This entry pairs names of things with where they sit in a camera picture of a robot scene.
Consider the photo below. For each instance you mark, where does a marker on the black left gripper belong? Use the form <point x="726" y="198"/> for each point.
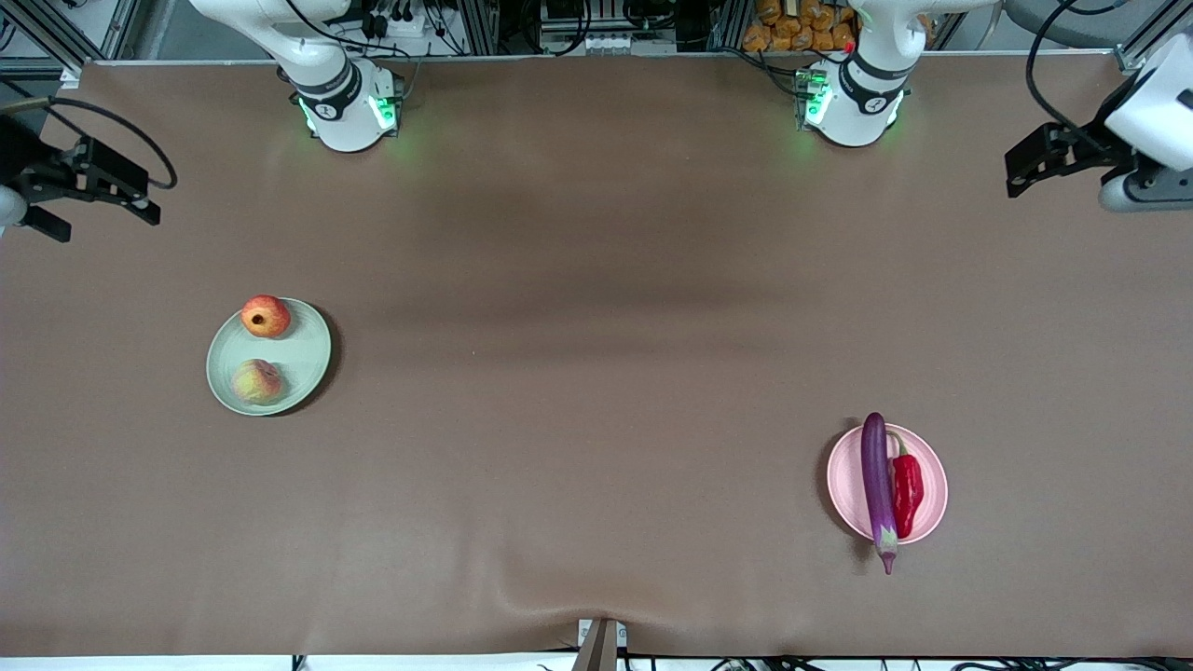
<point x="1091" y="146"/>

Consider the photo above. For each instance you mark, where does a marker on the long purple eggplant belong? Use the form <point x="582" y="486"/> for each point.
<point x="877" y="485"/>

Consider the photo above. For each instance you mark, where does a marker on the red apple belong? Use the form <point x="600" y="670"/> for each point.
<point x="266" y="317"/>

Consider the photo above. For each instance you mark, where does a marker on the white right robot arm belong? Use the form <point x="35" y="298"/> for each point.
<point x="335" y="102"/>

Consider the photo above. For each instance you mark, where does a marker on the pile of orange items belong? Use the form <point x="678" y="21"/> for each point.
<point x="792" y="28"/>

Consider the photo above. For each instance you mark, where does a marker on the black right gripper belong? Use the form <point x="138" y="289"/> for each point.
<point x="20" y="158"/>

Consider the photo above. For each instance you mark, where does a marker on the aluminium frame profile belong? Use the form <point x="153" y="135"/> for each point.
<point x="1132" y="56"/>
<point x="56" y="33"/>

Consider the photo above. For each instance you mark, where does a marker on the white power strip with plugs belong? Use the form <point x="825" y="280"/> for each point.
<point x="401" y="20"/>

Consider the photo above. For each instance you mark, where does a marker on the white terminal strip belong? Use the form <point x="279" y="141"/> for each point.
<point x="606" y="43"/>

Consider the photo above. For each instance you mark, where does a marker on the pink round plate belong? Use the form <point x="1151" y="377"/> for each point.
<point x="932" y="485"/>

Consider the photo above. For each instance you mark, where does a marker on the red chili pepper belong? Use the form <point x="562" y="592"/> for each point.
<point x="907" y="489"/>

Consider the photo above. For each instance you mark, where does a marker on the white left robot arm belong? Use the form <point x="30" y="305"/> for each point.
<point x="867" y="93"/>

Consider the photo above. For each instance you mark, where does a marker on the aluminium frame post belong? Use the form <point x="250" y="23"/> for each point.
<point x="480" y="23"/>

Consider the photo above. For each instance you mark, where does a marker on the light green round plate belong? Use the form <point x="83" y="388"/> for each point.
<point x="298" y="359"/>

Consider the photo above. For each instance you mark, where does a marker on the brown table cloth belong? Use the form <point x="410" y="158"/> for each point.
<point x="606" y="419"/>

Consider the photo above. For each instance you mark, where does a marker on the dark grey rounded object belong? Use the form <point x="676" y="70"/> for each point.
<point x="1081" y="23"/>

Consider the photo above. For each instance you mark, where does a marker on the yellow pink peach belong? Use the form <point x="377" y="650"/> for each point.
<point x="257" y="382"/>

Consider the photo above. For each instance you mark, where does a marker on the metal table clamp bracket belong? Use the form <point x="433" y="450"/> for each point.
<point x="601" y="648"/>

